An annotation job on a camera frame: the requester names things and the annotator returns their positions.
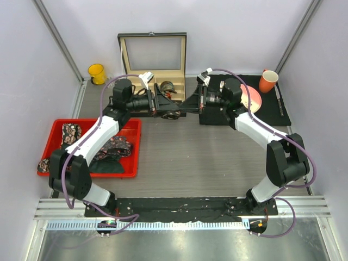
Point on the orange mug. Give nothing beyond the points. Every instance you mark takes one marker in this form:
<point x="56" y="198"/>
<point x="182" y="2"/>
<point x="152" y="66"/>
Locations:
<point x="268" y="80"/>

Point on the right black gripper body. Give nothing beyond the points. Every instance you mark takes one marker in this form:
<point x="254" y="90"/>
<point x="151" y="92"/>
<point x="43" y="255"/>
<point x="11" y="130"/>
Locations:
<point x="203" y="97"/>

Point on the aluminium front rail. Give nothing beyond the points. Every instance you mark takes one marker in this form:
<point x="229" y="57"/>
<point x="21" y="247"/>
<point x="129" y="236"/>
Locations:
<point x="59" y="217"/>

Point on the black gold leaf tie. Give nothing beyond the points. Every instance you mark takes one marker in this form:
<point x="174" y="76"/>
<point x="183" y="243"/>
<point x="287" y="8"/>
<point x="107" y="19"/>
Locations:
<point x="170" y="114"/>

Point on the pink cream plate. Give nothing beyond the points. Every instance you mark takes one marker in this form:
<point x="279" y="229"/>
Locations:
<point x="256" y="100"/>

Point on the silver knife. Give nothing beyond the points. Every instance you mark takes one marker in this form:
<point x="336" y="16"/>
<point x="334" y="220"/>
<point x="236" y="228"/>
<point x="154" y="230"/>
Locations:
<point x="279" y="101"/>

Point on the dark green leaf tie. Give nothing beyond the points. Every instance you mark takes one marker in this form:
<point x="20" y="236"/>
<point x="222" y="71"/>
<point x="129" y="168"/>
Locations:
<point x="109" y="164"/>

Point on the rolled orange floral tie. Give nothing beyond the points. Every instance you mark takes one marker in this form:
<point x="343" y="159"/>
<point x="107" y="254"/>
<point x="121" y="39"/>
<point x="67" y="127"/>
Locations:
<point x="169" y="95"/>

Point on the black tie storage box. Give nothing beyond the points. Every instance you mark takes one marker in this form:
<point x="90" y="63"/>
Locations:
<point x="163" y="54"/>

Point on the yellow mug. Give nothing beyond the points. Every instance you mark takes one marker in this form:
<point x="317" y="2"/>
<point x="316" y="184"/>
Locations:
<point x="97" y="74"/>

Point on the clear glass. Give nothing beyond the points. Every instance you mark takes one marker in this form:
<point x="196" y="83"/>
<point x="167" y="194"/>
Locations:
<point x="108" y="80"/>

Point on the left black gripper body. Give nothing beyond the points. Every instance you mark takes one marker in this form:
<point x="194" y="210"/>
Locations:
<point x="151" y="103"/>

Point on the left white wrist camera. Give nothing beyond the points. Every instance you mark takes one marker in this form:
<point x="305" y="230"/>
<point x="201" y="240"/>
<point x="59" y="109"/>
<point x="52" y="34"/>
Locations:
<point x="145" y="78"/>

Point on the red plastic bin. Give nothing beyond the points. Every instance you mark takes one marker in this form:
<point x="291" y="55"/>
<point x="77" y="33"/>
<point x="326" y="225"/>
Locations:
<point x="132" y="131"/>

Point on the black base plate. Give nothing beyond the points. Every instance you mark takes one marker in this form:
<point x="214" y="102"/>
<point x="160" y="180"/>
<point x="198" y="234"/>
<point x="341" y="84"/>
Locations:
<point x="182" y="209"/>

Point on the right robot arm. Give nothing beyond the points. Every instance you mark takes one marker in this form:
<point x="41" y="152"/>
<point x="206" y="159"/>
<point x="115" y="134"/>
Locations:
<point x="286" y="158"/>

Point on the black placemat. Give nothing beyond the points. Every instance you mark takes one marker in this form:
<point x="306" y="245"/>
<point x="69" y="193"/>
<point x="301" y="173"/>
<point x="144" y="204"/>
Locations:
<point x="269" y="111"/>

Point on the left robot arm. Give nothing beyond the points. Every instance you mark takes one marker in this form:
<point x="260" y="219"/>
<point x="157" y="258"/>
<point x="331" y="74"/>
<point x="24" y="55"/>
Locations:
<point x="69" y="168"/>

